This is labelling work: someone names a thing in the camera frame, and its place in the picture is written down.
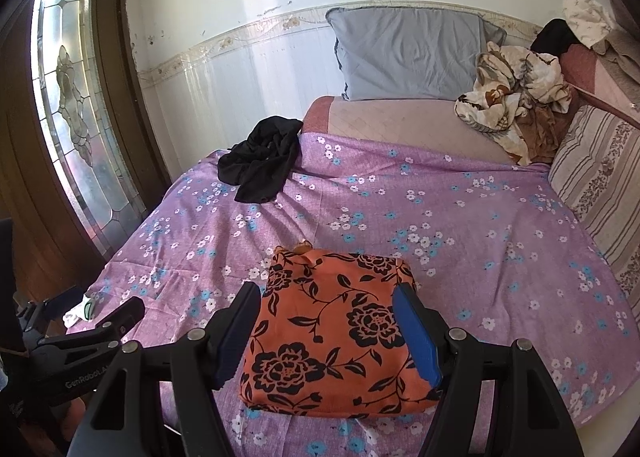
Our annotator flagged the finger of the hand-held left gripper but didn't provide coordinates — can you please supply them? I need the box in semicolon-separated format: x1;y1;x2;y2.
17;287;84;334
89;296;146;339

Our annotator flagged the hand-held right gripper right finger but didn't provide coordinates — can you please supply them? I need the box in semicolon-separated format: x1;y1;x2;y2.
392;284;587;457

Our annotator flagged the brown wooden door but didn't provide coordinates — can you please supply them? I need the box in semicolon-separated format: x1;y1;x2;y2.
0;0;174;309

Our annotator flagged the cream brown floral cloth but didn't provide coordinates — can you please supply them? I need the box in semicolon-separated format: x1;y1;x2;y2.
454;41;582;166

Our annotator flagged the small white cloth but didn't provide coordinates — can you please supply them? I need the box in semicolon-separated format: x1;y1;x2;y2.
62;293;97;329

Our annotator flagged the beige knit cloth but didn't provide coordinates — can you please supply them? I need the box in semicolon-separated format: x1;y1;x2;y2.
594;27;640;108

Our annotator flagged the striped patterned pillow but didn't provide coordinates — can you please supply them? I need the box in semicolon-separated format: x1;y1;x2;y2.
547;104;640;309

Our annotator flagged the stained glass door panel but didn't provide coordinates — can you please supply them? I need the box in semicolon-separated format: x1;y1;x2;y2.
31;0;149;251

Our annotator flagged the purple floral bedsheet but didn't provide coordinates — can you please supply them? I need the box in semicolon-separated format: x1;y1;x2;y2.
65;133;640;457

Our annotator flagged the white printed cloth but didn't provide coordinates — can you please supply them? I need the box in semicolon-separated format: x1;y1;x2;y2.
562;0;619;49

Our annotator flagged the black cloth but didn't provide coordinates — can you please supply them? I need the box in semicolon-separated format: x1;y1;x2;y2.
530;18;581;56

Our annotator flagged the pink beige mattress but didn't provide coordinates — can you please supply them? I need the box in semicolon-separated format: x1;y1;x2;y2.
302;44;640;166

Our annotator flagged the orange black floral garment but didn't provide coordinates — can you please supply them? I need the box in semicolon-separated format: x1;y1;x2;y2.
239;244;442;419

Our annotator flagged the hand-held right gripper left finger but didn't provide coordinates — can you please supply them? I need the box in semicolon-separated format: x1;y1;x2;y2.
75;282;263;457

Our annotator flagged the grey pillow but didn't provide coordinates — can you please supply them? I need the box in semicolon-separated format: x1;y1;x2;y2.
326;7;507;102

